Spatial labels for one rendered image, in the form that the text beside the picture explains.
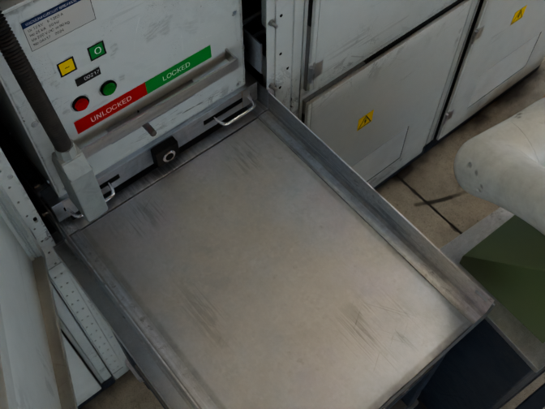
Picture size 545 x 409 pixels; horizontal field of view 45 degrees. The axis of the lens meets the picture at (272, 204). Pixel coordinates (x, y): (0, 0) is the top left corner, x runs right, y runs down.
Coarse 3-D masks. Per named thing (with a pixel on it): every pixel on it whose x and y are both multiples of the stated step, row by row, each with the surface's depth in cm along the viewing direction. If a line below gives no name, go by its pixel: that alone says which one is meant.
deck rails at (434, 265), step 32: (288, 128) 156; (320, 160) 152; (352, 192) 147; (384, 224) 143; (96, 256) 138; (416, 256) 139; (448, 288) 135; (480, 288) 128; (128, 320) 128; (160, 352) 128; (192, 384) 124
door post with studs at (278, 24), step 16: (272, 0) 133; (288, 0) 136; (272, 16) 137; (288, 16) 140; (272, 32) 141; (288, 32) 144; (272, 48) 145; (288, 48) 148; (272, 64) 149; (288, 64) 152; (272, 80) 153; (288, 80) 157; (288, 96) 162
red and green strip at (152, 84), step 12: (204, 48) 135; (192, 60) 136; (204, 60) 138; (168, 72) 133; (180, 72) 136; (144, 84) 131; (156, 84) 133; (120, 96) 129; (132, 96) 131; (108, 108) 129; (120, 108) 131; (84, 120) 127; (96, 120) 129
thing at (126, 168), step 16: (240, 96) 154; (256, 96) 158; (208, 112) 150; (224, 112) 154; (176, 128) 147; (192, 128) 150; (208, 128) 154; (128, 160) 142; (144, 160) 146; (96, 176) 140; (112, 176) 142; (128, 176) 146; (48, 192) 138; (64, 208) 139
